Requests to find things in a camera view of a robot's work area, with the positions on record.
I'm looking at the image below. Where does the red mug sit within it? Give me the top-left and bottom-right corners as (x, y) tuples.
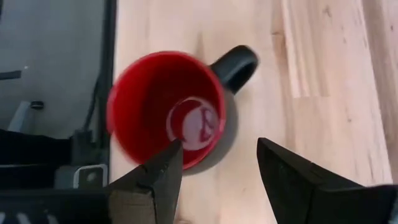
(105, 45), (261, 175)

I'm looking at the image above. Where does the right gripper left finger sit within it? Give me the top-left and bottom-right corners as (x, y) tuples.
(107, 138), (185, 224)

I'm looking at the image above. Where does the black table frame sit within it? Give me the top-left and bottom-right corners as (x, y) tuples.
(93, 0), (118, 170)

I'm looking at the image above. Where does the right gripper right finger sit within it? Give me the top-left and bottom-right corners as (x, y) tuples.
(256, 137), (366, 224)

